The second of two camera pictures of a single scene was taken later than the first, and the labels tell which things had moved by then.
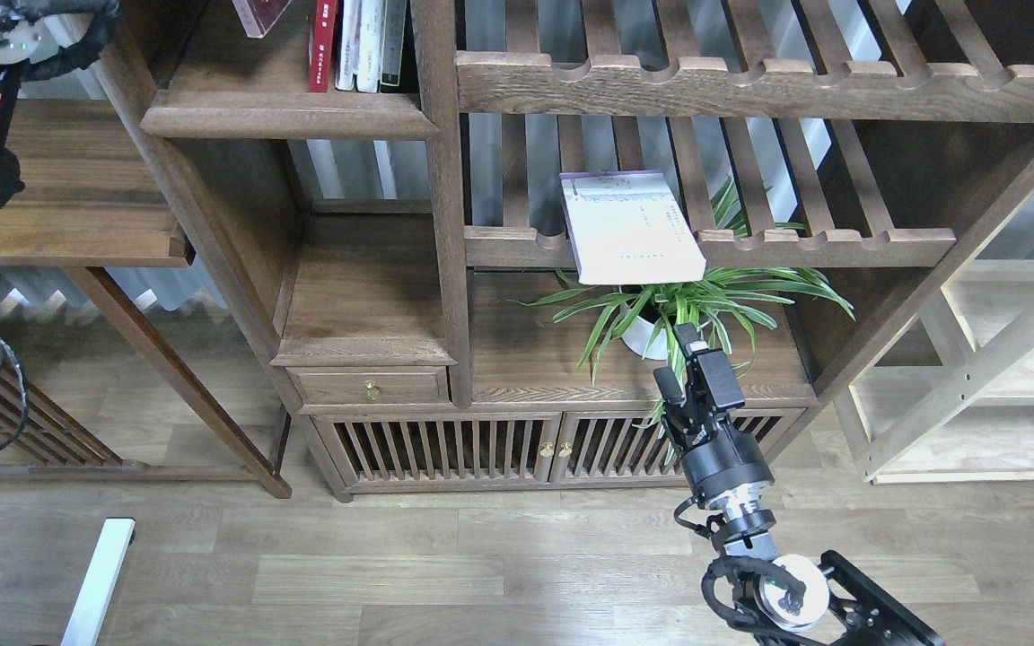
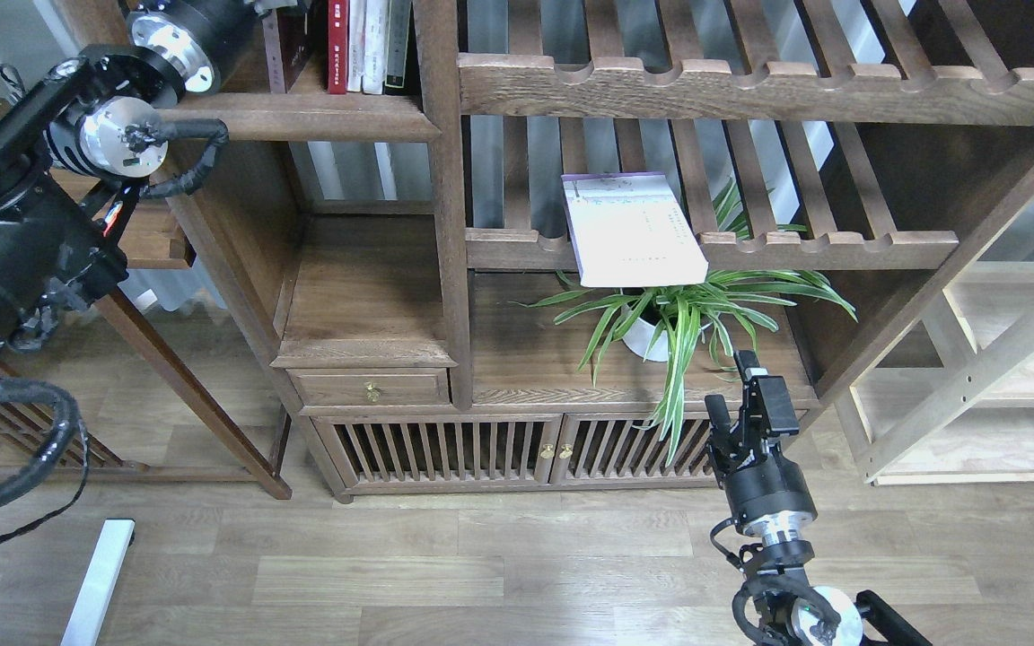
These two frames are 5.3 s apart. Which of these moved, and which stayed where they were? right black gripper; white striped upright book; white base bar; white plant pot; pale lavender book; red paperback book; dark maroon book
Moved: dark maroon book; right black gripper; red paperback book
Stayed: white base bar; pale lavender book; white striped upright book; white plant pot
